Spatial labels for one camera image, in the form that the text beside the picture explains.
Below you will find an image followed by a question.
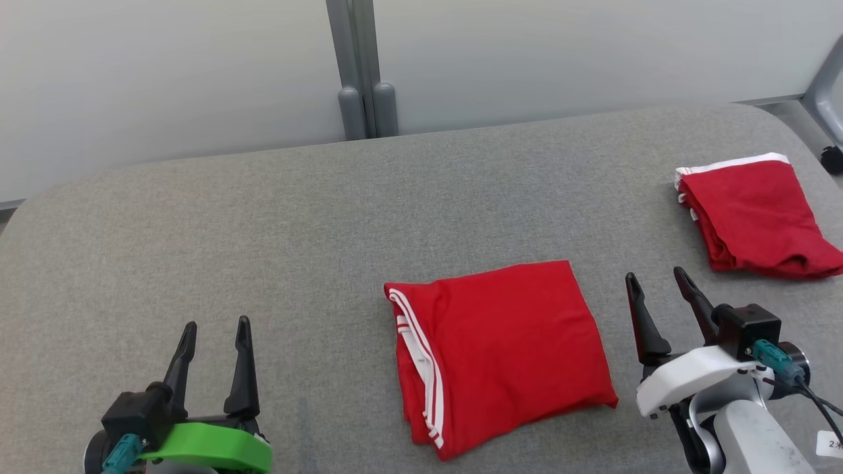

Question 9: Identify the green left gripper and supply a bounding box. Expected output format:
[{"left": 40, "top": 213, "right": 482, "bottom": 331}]
[{"left": 138, "top": 316, "right": 273, "bottom": 474}]

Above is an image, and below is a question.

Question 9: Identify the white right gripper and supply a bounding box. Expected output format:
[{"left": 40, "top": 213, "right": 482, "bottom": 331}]
[{"left": 624, "top": 266, "right": 775, "bottom": 419}]

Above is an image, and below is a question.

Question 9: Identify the red shorts white waistband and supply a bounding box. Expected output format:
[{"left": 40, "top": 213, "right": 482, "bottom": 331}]
[{"left": 673, "top": 153, "right": 843, "bottom": 280}]

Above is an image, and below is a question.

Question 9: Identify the red basketball jersey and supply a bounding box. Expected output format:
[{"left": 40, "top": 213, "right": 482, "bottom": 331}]
[{"left": 384, "top": 260, "right": 618, "bottom": 461}]

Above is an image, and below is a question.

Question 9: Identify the black right cable teal plug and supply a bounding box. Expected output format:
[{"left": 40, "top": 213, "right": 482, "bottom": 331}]
[{"left": 753, "top": 339, "right": 843, "bottom": 448}]

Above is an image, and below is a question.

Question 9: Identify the black cable teal plug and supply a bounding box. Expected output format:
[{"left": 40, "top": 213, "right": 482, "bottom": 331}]
[
  {"left": 100, "top": 433, "right": 144, "bottom": 474},
  {"left": 753, "top": 339, "right": 843, "bottom": 448}
]

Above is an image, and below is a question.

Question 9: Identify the black left cable teal plug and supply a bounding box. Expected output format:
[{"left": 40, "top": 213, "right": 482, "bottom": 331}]
[{"left": 100, "top": 433, "right": 144, "bottom": 474}]

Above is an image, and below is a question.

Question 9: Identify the white printed cable tag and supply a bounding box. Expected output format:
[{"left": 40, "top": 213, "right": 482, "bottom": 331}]
[{"left": 815, "top": 430, "right": 843, "bottom": 460}]

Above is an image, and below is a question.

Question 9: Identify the grey partition end frame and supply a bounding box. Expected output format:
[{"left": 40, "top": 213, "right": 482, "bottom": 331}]
[{"left": 802, "top": 33, "right": 843, "bottom": 153}]

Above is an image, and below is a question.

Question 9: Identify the grey partition post pair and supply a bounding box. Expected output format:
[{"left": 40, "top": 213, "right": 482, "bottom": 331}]
[{"left": 326, "top": 0, "right": 400, "bottom": 142}]

